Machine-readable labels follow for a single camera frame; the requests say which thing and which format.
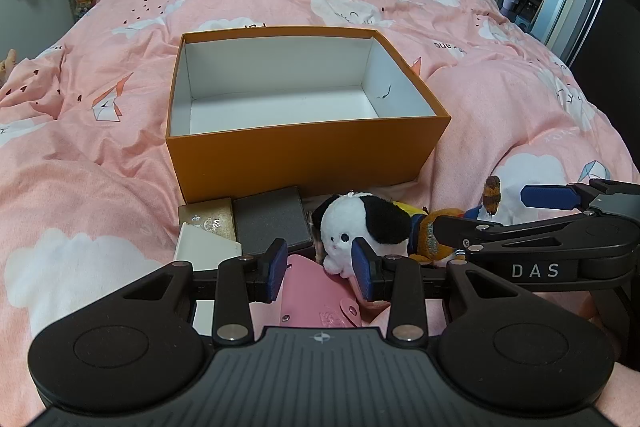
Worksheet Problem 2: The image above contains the pink leather wallet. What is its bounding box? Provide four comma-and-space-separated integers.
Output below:
250, 254, 363, 330

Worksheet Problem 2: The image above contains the white and black plush dog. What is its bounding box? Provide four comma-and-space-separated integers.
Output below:
312, 191, 415, 280

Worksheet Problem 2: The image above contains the white box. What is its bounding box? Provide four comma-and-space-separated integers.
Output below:
173, 224, 243, 338

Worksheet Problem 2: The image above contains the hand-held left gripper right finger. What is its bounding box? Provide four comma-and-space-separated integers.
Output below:
351, 241, 521, 344

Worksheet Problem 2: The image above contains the dark wardrobe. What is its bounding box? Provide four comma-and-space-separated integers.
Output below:
570, 0, 640, 152

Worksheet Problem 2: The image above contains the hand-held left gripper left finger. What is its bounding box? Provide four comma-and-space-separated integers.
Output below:
117, 239, 289, 345

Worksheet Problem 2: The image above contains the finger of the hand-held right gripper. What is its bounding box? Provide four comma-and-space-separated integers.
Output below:
520, 179, 640, 210
432, 212, 591, 258

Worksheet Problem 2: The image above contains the orange cardboard box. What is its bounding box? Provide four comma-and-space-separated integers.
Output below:
165, 25, 452, 204

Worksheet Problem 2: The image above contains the pink cloud print blanket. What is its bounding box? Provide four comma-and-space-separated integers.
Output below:
0, 0, 633, 427

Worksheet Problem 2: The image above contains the beige soft toy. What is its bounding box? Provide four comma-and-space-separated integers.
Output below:
0, 49, 19, 84

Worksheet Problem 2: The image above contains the gold patterned box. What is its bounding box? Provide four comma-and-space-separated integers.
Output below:
178, 198, 237, 242

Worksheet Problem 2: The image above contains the orange and blue plush toy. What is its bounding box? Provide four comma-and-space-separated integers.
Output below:
407, 175, 502, 265

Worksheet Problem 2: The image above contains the black textured box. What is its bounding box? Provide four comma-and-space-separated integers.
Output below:
232, 186, 313, 256

